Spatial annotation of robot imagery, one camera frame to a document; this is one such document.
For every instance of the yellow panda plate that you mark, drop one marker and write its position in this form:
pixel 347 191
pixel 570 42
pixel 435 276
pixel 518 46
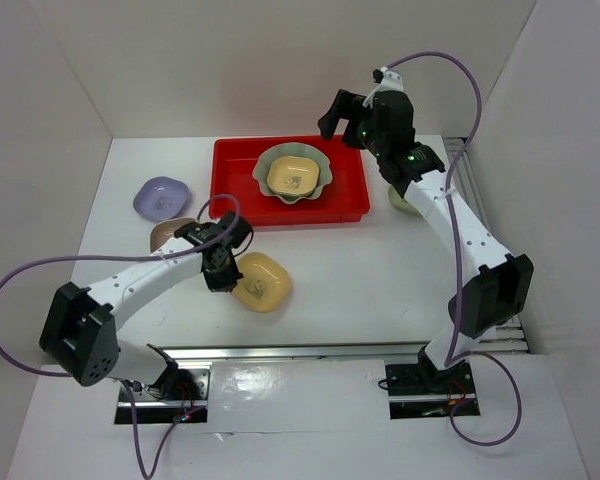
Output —
pixel 293 176
pixel 265 283

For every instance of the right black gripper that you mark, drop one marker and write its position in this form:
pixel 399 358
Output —
pixel 345 105

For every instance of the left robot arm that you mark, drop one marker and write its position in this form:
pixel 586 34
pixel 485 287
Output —
pixel 81 329

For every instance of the aluminium rail front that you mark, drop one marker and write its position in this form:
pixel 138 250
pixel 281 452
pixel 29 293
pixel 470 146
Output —
pixel 275 353

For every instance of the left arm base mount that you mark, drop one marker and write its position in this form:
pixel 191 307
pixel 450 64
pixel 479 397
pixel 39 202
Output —
pixel 186 401

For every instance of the purple square plate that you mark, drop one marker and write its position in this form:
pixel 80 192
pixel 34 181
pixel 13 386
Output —
pixel 161 198

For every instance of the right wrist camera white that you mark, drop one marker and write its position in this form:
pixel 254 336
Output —
pixel 387 80

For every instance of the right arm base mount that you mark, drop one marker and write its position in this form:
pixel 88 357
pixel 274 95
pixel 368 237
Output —
pixel 411 397

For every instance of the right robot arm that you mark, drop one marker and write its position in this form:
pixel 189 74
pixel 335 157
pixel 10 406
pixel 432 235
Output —
pixel 422 179

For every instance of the brown square plate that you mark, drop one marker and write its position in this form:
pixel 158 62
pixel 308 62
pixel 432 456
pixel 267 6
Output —
pixel 163 231

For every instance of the green panda plate back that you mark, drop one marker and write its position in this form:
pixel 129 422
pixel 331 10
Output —
pixel 400 204

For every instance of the large green scalloped bowl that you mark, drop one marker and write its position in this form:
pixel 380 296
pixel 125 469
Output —
pixel 265 160

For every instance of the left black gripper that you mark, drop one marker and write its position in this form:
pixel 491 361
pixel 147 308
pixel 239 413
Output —
pixel 219 283

